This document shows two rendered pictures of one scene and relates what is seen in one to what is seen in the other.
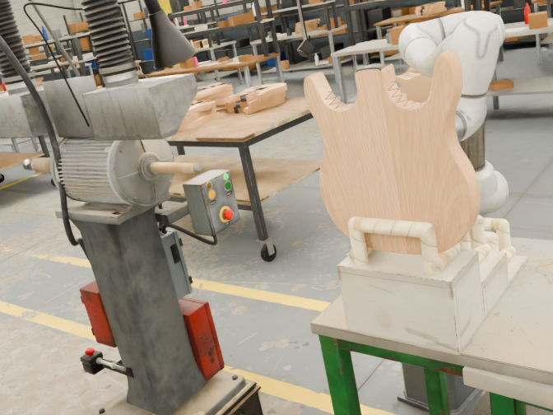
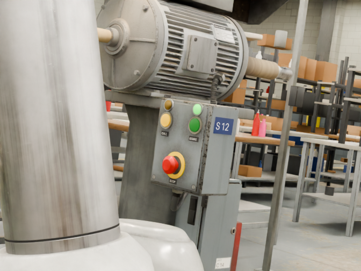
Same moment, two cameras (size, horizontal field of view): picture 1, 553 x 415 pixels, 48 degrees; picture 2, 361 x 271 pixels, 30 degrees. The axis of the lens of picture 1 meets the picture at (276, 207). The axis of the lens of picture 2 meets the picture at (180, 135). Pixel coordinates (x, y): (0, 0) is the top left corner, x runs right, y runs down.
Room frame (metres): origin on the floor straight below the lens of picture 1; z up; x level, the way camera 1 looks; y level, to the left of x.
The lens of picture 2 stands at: (2.24, -1.30, 1.12)
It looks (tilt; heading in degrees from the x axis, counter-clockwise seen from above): 3 degrees down; 93
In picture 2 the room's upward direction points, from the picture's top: 8 degrees clockwise
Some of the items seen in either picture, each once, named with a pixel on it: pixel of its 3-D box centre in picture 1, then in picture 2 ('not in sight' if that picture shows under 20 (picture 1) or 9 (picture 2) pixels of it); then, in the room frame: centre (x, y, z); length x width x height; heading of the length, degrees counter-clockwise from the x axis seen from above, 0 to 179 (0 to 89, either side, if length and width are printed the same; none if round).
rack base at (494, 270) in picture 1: (440, 277); not in sight; (1.34, -0.36, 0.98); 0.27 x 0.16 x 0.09; 49
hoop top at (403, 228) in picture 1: (389, 226); not in sight; (1.19, -0.22, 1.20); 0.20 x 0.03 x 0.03; 48
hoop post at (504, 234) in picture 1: (504, 241); not in sight; (1.44, -0.55, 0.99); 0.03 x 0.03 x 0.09
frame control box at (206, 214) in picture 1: (196, 211); (203, 157); (2.21, 0.30, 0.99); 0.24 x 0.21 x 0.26; 49
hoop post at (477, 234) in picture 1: (477, 239); not in sight; (1.32, -0.45, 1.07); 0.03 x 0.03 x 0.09
